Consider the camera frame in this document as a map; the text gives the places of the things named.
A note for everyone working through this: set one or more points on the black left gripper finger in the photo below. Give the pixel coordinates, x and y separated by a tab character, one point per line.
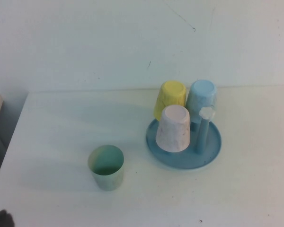
1	220

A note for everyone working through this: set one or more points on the green plastic cup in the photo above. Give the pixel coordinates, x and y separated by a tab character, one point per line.
109	182

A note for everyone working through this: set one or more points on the blue cup stand with posts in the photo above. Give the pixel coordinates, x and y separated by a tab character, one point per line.
180	161

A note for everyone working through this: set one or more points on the yellow plastic cup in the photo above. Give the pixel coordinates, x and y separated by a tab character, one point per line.
170	92

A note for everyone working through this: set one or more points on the light blue plastic cup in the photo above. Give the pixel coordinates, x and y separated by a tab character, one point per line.
201	91

